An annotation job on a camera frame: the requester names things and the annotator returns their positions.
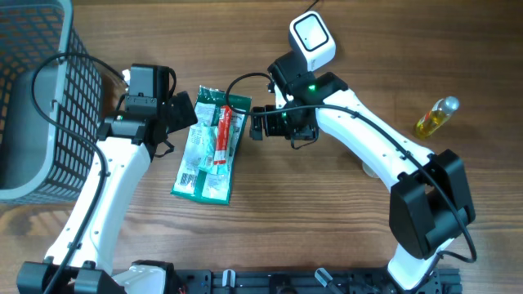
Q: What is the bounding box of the pale teal sachet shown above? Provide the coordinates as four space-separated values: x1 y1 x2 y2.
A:
199 124 217 175

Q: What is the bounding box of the red sachet stick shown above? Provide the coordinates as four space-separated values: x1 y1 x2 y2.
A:
214 105 232 165

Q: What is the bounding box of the green plastic packet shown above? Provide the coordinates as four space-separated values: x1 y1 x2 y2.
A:
171 86 246 205

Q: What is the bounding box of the green lid white jar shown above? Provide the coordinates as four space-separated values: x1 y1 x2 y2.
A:
362 162 379 179

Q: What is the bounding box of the yellow dish soap bottle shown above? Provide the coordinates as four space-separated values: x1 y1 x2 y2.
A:
414 96 460 139

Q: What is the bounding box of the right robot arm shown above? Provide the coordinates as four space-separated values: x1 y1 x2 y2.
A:
251 51 477 293

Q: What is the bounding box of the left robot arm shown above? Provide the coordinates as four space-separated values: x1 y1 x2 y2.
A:
16 64 197 293

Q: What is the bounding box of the white barcode scanner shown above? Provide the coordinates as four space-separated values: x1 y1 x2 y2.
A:
288 11 336 72

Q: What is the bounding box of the grey plastic shopping basket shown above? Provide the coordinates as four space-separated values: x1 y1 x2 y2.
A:
1 1 103 205

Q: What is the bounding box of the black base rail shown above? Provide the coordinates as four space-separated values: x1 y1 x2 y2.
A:
163 267 463 294

